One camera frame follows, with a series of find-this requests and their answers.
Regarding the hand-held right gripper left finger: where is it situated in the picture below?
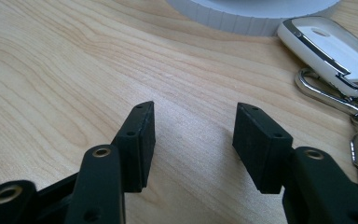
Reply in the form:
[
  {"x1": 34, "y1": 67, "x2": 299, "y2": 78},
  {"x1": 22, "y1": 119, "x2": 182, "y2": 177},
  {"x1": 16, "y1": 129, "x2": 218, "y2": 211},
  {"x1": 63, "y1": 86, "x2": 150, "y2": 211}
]
[{"x1": 110, "y1": 100, "x2": 157, "y2": 193}]

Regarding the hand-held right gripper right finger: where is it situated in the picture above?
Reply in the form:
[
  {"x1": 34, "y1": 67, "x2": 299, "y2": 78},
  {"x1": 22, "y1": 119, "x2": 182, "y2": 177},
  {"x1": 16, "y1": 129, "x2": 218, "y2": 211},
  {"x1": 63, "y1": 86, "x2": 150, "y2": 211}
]
[{"x1": 231, "y1": 102, "x2": 294, "y2": 195}]

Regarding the silver carabiner clip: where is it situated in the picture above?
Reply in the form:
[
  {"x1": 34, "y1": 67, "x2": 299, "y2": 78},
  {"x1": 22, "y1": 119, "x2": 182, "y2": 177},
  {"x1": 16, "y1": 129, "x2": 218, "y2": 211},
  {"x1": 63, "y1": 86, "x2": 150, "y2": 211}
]
[{"x1": 294, "y1": 67, "x2": 358, "y2": 117}]

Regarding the white car key fob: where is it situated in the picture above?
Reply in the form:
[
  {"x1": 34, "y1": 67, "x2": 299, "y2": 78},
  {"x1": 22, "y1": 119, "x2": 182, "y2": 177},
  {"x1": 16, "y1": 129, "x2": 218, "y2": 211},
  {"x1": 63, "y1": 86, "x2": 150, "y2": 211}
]
[{"x1": 276, "y1": 16, "x2": 358, "y2": 99}]

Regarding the white ribbed round dish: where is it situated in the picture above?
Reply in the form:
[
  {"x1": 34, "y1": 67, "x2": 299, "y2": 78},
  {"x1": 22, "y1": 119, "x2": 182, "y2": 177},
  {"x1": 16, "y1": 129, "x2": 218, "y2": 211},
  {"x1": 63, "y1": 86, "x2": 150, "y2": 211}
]
[{"x1": 164, "y1": 0, "x2": 343, "y2": 37}]

